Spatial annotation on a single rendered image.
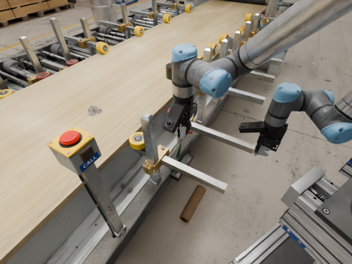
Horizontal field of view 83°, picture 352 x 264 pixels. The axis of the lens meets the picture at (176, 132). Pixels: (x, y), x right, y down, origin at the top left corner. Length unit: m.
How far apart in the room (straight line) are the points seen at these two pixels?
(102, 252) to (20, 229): 0.28
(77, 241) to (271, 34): 1.01
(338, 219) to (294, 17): 0.48
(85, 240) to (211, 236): 0.92
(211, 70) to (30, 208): 0.71
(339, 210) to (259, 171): 1.39
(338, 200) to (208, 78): 0.47
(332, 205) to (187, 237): 1.12
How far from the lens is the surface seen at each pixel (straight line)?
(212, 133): 0.98
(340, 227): 0.66
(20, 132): 1.15
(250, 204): 1.81
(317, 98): 0.81
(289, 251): 1.53
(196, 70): 0.56
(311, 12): 0.51
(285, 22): 0.54
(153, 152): 0.79
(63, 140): 0.48
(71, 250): 1.04
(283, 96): 0.76
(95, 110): 1.10
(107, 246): 0.90
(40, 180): 0.90
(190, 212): 1.60
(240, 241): 1.67
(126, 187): 1.09
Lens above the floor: 1.53
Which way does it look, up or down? 44 degrees down
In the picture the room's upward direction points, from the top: straight up
